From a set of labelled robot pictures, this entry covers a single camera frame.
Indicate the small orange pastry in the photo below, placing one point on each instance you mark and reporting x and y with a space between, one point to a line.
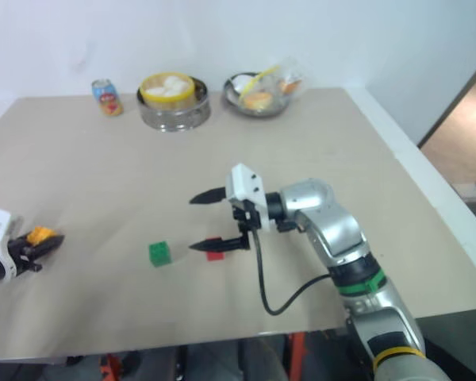
290 86

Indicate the red toy cube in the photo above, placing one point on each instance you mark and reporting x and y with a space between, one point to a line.
215 255

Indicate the large white steamed bun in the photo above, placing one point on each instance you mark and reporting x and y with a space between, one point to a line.
176 84

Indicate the round steel steamer pot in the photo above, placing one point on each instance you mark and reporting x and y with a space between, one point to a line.
174 117

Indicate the green toy cube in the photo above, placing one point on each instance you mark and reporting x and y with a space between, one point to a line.
160 254

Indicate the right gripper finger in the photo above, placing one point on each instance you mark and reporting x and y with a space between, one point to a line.
218 245
210 196

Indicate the orange bread roll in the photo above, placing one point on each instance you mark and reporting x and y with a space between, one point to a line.
257 100

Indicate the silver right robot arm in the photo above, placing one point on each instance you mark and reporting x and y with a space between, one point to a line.
333 226

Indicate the orange metal frame post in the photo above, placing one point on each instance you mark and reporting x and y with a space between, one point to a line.
296 357

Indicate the clear plastic zip bag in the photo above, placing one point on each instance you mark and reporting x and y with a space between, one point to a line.
289 69

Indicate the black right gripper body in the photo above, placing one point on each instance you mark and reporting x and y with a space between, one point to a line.
249 217

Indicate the orange and black clamp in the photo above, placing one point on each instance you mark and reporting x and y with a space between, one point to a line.
110 367

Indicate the blue and orange drink can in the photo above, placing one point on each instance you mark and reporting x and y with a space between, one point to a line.
108 98

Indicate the small white steamed bun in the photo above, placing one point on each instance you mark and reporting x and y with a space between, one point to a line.
154 91

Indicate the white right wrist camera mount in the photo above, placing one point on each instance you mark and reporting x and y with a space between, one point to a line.
244 180

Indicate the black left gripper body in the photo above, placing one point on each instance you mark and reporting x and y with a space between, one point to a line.
21 254

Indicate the yellow bamboo steamer basket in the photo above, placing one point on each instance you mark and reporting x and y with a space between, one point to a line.
184 101

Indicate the orange toy cube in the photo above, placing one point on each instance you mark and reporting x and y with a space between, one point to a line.
39 233

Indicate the round steel bowl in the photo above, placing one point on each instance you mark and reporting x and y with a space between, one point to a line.
262 112

